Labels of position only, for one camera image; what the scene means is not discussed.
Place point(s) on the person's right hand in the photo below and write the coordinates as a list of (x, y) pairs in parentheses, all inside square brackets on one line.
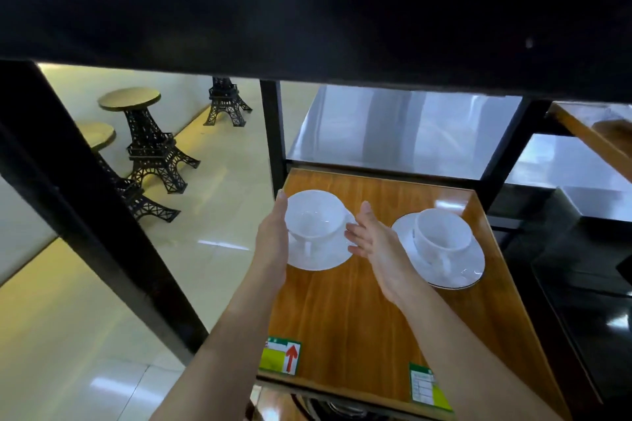
[(387, 258)]

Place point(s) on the person's left hand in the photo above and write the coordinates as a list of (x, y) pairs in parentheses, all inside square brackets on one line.
[(270, 248)]

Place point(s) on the person's left thumb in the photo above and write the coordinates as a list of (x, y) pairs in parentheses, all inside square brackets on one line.
[(280, 206)]

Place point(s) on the person's right middle finger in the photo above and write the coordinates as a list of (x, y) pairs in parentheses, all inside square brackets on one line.
[(358, 247)]

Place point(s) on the person's right thumb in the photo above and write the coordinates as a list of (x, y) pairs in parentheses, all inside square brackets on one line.
[(369, 218)]

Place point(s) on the person's right forearm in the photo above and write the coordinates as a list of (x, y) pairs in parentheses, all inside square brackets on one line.
[(469, 366)]

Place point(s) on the person's left forearm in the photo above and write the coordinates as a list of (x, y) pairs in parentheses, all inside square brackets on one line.
[(227, 356)]

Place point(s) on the white ceramic saucer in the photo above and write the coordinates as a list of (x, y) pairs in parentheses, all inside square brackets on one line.
[(464, 270), (326, 258)]

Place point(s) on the white ceramic cup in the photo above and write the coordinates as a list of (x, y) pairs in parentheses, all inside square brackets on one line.
[(442, 235), (316, 218)]

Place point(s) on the stainless steel table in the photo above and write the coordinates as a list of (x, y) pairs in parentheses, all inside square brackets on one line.
[(395, 134)]

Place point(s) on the tower-shaped black stool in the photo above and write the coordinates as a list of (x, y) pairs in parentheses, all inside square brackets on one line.
[(148, 144), (133, 198), (226, 102)]

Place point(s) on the green sticker with red arrow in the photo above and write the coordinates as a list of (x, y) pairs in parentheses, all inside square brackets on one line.
[(281, 355)]

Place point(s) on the green and white sticker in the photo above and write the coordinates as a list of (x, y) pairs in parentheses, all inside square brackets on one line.
[(424, 386)]

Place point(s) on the black glossy counter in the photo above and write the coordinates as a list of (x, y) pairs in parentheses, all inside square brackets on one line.
[(582, 297)]

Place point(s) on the narrow wooden shelf board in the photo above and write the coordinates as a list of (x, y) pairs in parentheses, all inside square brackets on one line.
[(592, 134)]

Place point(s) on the black metal shelf frame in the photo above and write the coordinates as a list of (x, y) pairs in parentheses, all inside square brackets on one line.
[(296, 16)]

